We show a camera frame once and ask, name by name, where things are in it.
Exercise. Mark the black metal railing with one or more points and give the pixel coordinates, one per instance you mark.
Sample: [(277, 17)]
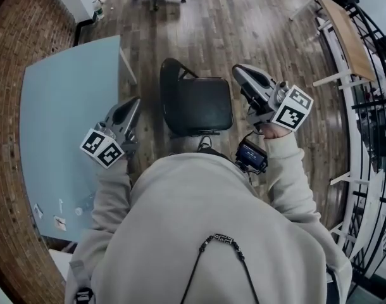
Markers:
[(375, 112)]

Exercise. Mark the clear plastic water bottle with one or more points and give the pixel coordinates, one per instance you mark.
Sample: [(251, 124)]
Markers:
[(98, 10)]

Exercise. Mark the black chest-mounted screen device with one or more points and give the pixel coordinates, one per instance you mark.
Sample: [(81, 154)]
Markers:
[(251, 154)]

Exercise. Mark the person's right forearm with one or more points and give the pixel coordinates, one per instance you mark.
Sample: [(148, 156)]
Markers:
[(288, 176)]

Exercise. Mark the wooden desk with white legs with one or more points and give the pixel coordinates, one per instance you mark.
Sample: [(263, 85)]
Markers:
[(345, 33)]

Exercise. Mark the black folding chair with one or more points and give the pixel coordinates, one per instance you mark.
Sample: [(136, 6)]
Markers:
[(199, 106)]

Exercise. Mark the person's left forearm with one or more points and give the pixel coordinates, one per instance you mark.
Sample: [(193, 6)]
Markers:
[(112, 195)]

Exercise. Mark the person's beige sweatshirt torso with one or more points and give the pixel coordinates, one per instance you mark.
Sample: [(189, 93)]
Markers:
[(205, 233)]

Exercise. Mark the small white round object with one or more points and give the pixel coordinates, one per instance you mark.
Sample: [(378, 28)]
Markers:
[(78, 211)]

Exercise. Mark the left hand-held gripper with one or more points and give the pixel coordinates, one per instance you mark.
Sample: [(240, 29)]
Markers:
[(120, 119)]

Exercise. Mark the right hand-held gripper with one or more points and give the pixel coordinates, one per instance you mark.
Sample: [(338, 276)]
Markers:
[(265, 90)]

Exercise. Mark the white bench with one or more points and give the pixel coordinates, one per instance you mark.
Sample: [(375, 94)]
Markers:
[(362, 207)]

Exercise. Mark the white paper scrap with mark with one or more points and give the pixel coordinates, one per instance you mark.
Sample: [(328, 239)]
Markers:
[(60, 223)]

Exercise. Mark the small white paper scrap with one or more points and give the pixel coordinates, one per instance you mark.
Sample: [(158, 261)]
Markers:
[(38, 210)]

